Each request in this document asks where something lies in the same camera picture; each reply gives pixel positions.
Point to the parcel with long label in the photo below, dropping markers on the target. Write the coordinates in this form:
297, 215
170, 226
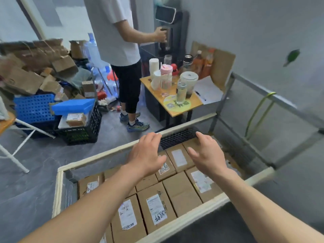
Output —
179, 158

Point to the peeling label medium cardboard box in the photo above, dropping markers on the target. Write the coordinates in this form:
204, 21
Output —
140, 232

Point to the black pen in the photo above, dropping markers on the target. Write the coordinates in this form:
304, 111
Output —
200, 96

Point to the orange drink bottle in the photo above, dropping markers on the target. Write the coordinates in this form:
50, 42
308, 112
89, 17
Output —
207, 64

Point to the parcel with blue-top label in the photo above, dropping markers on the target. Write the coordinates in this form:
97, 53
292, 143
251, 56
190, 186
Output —
111, 173

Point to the yellow-green round sticker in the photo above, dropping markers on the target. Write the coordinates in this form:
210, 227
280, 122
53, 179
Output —
169, 106

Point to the person's left hand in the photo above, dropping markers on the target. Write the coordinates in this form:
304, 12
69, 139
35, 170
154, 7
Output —
146, 156

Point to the white lid drink cup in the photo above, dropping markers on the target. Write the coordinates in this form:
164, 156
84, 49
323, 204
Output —
189, 80

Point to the white metal stool frame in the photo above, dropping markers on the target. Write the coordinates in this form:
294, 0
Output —
22, 125

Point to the parcel with handwritten label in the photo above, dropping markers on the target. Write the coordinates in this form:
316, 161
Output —
170, 175

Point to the torn flap cardboard box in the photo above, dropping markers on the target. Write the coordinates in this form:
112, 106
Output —
107, 236

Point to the heap of mixed rubbish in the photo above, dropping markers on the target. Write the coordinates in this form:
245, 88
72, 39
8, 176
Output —
108, 103

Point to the large pale blue jug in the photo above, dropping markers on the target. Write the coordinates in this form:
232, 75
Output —
95, 53

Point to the black lid steel flask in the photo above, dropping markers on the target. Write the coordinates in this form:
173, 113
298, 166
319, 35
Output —
187, 63

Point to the clear glass jar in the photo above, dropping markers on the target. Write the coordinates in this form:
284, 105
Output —
181, 92

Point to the white plastic cup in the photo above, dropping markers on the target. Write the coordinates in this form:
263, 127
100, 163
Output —
155, 82

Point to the red lid bottle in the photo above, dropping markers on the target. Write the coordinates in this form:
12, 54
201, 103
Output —
175, 69

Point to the barcode printed medium cardboard box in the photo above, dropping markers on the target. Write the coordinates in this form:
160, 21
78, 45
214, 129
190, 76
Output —
189, 142

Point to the green popsicle wall hook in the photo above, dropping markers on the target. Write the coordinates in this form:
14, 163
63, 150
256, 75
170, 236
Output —
293, 55

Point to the unlabelled medium cardboard box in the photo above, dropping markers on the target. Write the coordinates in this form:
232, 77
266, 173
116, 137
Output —
182, 194

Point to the person's right forearm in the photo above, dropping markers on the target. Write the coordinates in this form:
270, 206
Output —
273, 212

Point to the dark metal tumbler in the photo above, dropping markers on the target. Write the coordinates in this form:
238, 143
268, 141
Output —
164, 45

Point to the blue perforated plastic crate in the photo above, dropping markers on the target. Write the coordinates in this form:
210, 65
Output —
34, 108

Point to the black plastic crate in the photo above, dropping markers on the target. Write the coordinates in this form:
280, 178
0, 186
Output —
38, 130
86, 136

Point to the white paper sheet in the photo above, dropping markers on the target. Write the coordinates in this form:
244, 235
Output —
210, 88

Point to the black water dispenser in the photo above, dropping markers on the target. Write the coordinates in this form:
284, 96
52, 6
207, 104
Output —
177, 27

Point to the green striped holed cardboard box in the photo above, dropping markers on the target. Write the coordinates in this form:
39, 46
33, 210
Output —
146, 183

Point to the person's right hand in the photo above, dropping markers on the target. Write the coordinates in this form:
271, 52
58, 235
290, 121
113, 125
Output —
212, 156

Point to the another person's forearm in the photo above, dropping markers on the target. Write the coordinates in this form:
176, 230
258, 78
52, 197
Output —
136, 35

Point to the yellow taped medium cardboard box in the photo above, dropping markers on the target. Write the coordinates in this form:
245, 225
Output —
202, 182

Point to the small yellow table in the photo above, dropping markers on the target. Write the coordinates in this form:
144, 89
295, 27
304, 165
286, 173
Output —
146, 83

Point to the box yellow tape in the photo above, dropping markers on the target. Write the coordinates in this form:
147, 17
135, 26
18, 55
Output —
229, 159

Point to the brown tea bottle white cap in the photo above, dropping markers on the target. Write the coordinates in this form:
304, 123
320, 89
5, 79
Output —
197, 64

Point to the pink lid clear tumbler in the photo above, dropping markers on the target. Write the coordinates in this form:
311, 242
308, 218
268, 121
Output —
166, 78

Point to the upright brown carton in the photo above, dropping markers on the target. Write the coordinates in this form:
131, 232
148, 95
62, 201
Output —
88, 89

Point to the red plastic object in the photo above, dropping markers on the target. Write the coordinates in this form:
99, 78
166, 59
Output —
112, 76

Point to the person's left forearm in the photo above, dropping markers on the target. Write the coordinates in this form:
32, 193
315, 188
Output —
83, 212

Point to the scribbled label printed cardboard box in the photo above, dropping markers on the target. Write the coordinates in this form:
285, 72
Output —
157, 210

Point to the blue plastic box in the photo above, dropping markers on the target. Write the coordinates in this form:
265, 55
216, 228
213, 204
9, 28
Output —
73, 107

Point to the small brown carton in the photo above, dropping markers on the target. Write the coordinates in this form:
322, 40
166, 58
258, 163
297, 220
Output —
76, 120

